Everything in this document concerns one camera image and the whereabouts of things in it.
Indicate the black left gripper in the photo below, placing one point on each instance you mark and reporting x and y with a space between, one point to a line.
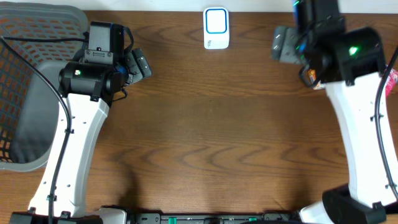
137 66

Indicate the small orange snack packet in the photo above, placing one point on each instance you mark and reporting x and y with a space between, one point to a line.
312 76

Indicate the red purple snack bag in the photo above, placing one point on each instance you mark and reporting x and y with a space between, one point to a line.
391 82

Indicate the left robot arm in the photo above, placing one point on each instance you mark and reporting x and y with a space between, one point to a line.
87 85

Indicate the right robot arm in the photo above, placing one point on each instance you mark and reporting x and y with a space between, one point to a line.
354 71

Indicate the white barcode scanner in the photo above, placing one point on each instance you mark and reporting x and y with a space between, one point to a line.
216 28

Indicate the gray plastic mesh basket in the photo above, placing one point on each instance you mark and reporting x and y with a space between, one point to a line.
47 38

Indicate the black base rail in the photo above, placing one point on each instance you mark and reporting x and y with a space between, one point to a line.
186 218

